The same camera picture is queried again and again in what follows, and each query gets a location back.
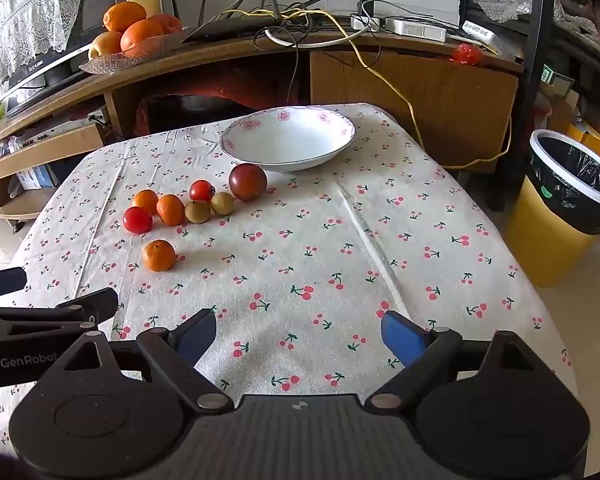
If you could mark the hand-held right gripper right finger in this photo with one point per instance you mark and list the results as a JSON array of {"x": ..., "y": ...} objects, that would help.
[{"x": 402, "y": 336}]

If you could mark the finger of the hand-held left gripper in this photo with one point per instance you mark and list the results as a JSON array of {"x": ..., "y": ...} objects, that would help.
[
  {"x": 55, "y": 312},
  {"x": 0, "y": 282}
]

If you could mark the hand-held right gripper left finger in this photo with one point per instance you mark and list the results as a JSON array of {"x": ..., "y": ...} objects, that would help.
[{"x": 199, "y": 334}]

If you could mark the small orange tangerine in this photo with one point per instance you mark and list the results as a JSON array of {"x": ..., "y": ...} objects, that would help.
[
  {"x": 145, "y": 200},
  {"x": 170, "y": 210},
  {"x": 158, "y": 255}
]

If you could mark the brown longan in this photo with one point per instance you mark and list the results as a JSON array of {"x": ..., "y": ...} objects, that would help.
[
  {"x": 197, "y": 211},
  {"x": 222, "y": 203}
]

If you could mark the red cherry tomato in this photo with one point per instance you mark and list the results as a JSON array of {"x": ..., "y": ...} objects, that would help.
[
  {"x": 201, "y": 191},
  {"x": 137, "y": 220}
]

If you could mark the dark red plum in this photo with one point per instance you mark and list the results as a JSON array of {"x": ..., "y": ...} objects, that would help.
[{"x": 248, "y": 182}]

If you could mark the white floral bowl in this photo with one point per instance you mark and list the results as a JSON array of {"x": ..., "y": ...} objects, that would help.
[{"x": 290, "y": 140}]

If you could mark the blue white box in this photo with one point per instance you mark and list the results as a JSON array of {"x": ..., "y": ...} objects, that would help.
[{"x": 35, "y": 177}]

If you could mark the cherry print tablecloth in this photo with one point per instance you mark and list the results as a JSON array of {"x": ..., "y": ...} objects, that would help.
[{"x": 305, "y": 260}]

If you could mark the yellow trash bin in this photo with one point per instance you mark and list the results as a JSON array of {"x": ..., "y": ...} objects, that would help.
[{"x": 545, "y": 240}]

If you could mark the black trash bag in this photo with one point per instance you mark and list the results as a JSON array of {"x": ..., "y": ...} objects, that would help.
[{"x": 575, "y": 170}]

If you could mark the red cloth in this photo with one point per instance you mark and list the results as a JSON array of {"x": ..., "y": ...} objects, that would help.
[{"x": 225, "y": 93}]

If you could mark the glass fruit dish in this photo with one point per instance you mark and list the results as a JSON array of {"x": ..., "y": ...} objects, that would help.
[{"x": 110, "y": 63}]

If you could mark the wooden cabinet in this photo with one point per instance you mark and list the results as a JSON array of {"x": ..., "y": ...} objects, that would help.
[{"x": 430, "y": 90}]

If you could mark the yellow box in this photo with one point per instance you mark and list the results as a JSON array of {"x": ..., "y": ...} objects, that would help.
[{"x": 587, "y": 139}]

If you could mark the white lace cloth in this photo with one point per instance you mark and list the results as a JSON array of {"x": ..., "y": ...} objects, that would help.
[{"x": 25, "y": 10}]

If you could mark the red ornament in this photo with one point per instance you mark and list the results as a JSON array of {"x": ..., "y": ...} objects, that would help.
[{"x": 466, "y": 54}]

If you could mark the cardboard box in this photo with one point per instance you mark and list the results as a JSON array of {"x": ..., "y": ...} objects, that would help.
[{"x": 555, "y": 80}]

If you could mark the black router with antennas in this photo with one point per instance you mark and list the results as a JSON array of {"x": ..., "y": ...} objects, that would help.
[{"x": 230, "y": 27}]

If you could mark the white device box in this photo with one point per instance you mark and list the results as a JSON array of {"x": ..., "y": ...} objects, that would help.
[{"x": 415, "y": 28}]

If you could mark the white perforated device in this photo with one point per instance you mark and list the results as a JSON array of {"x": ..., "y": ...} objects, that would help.
[{"x": 480, "y": 32}]

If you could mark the white power strip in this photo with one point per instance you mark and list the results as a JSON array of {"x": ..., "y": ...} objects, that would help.
[{"x": 367, "y": 22}]

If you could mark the white black adapter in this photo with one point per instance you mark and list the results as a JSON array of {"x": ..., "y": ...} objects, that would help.
[{"x": 375, "y": 8}]

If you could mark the black shelf rack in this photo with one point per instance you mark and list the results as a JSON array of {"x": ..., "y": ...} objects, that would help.
[{"x": 540, "y": 35}]

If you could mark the bubble wrap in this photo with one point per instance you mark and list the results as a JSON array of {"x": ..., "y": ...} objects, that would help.
[{"x": 497, "y": 2}]

